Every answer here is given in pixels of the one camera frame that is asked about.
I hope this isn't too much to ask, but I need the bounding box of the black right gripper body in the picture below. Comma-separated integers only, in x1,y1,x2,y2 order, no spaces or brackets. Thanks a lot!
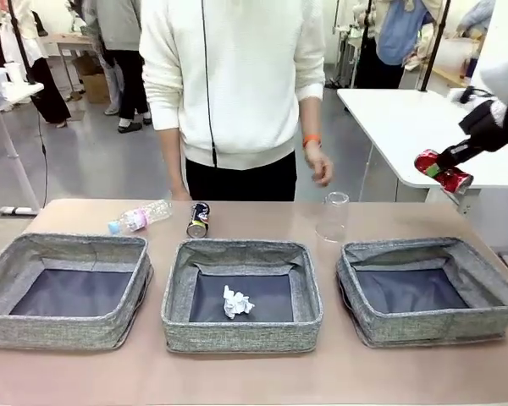
459,100,508,152

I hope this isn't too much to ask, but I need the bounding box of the crushed red soda can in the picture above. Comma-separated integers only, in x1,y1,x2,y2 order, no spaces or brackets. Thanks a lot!
413,148,474,195

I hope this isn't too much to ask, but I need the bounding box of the clear bottle with pink label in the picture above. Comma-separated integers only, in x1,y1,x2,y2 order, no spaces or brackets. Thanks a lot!
107,199,174,236

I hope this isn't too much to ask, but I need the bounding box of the dark blue soda can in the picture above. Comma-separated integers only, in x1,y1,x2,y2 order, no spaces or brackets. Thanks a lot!
185,201,213,239

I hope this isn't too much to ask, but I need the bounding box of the person's right forearm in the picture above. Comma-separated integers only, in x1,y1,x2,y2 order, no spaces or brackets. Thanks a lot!
158,126,184,187

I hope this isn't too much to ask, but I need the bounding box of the person's left forearm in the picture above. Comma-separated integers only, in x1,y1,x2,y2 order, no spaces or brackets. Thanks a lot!
298,95,323,149

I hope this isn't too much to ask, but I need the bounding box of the person's left hand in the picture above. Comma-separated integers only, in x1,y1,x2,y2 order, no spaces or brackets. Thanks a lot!
303,145,335,187

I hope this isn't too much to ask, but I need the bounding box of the person's right hand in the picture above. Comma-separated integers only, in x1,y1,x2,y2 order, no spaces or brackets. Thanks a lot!
168,179,193,201

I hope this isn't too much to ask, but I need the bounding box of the white rounded-corner table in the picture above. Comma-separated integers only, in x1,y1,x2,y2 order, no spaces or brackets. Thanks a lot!
336,86,508,217

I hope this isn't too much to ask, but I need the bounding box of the person in black skirt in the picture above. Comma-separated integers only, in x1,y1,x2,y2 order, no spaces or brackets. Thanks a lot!
0,0,73,129

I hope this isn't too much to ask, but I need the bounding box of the black stand pole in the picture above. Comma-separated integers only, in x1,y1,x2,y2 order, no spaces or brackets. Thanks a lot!
417,0,452,94
6,0,41,99

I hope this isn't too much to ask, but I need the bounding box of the person in light blue top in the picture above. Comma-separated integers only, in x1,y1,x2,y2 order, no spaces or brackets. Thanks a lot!
456,0,496,37

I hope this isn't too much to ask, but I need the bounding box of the cardboard box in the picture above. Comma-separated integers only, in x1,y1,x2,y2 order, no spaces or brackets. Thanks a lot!
80,74,111,105

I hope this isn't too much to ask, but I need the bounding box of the person in blue shirt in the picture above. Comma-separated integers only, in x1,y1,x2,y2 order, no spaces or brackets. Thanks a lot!
355,0,445,90

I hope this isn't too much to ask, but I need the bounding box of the grey fabric basket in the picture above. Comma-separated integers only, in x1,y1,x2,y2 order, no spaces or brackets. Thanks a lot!
0,232,154,350
161,239,325,354
335,236,508,348

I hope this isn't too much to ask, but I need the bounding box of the clear plastic cup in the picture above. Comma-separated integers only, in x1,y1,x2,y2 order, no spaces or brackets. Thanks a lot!
314,191,351,243

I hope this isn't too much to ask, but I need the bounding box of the wooden workbench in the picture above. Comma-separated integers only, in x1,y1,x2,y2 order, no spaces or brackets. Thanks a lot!
41,33,98,92

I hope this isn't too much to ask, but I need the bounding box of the person in jeans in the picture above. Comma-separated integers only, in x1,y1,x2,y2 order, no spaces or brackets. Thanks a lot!
80,0,124,116

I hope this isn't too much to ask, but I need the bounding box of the person in grey jacket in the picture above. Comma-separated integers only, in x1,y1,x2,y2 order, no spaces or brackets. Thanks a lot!
95,0,154,134

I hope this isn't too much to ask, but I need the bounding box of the person in white sweater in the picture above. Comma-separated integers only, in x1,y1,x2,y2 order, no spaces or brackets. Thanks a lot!
138,0,327,202

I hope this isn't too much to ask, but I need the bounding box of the crumpled white paper ball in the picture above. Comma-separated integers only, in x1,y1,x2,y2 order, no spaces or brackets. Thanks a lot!
222,284,255,320

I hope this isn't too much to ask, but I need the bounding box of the thin black floor cable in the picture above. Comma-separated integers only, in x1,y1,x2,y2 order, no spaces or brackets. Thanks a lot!
34,96,48,200

